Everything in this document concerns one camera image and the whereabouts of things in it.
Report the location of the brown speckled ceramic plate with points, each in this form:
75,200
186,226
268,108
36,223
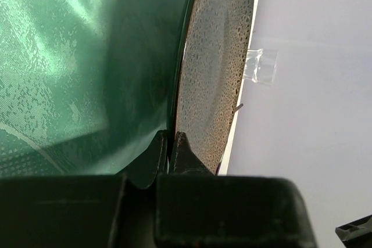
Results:
211,57

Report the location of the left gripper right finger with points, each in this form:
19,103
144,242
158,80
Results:
183,160

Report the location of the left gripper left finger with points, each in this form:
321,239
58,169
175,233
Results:
143,170

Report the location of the green satin placemat cloth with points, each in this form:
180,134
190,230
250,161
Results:
85,84

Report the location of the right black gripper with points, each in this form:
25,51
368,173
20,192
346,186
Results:
354,230

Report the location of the clear drinking glass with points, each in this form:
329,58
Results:
260,66

